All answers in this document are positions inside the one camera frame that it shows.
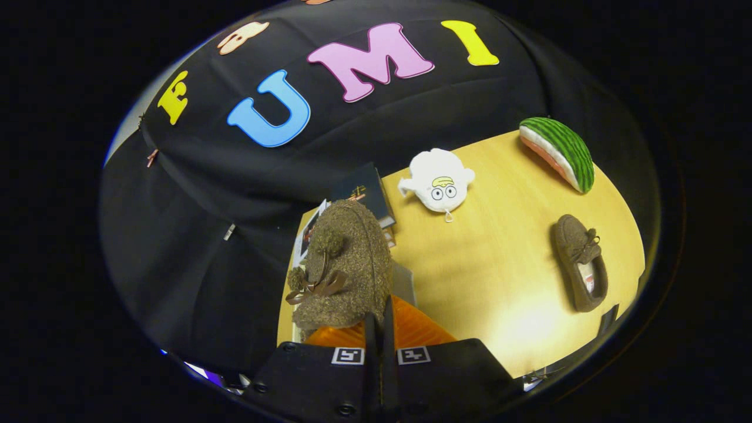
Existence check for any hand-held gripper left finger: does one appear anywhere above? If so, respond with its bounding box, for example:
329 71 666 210
241 311 386 423

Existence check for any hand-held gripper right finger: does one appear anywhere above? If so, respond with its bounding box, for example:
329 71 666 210
382 295 521 423

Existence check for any grey fabric storage box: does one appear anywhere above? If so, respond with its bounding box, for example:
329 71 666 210
388 261 419 308

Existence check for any brown fuzzy slipper shoe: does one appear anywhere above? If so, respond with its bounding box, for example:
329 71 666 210
551 214 609 313
286 199 394 343

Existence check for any lit computer screen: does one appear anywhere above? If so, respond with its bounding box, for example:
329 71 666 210
183 360 225 390

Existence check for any photo cover book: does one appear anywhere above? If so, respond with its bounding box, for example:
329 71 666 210
291 199 330 269

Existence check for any dark hardcover book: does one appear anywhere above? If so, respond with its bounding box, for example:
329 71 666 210
331 162 398 230

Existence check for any white plush toy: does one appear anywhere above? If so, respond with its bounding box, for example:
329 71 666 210
398 148 476 223

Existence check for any black backdrop cloth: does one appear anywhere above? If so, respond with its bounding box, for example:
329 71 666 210
99 0 662 377

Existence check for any watermelon slice plush toy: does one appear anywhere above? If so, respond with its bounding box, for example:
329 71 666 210
519 116 596 194

